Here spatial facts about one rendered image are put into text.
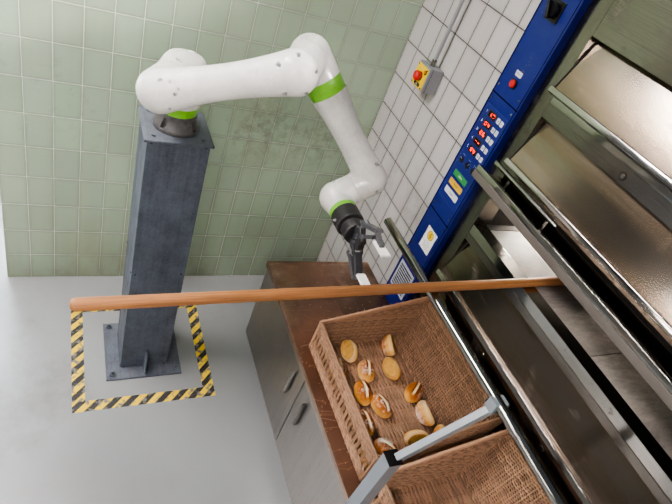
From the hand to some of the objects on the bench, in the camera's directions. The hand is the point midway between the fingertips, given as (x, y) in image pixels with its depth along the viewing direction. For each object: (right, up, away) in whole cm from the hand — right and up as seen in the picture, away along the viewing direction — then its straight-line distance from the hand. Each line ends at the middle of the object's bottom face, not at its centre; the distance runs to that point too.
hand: (375, 272), depth 148 cm
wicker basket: (+27, -90, +8) cm, 94 cm away
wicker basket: (+8, -50, +46) cm, 68 cm away
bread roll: (+8, -42, +54) cm, 69 cm away
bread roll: (+18, -49, +50) cm, 73 cm away
